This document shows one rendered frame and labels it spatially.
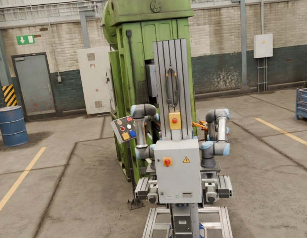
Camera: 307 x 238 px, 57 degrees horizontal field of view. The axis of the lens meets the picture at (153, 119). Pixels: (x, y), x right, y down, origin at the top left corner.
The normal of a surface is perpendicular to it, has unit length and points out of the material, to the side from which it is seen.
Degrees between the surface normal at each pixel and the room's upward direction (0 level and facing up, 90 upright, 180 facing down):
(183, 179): 90
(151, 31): 90
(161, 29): 90
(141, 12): 90
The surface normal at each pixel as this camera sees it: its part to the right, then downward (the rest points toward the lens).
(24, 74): 0.12, 0.24
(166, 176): -0.14, 0.27
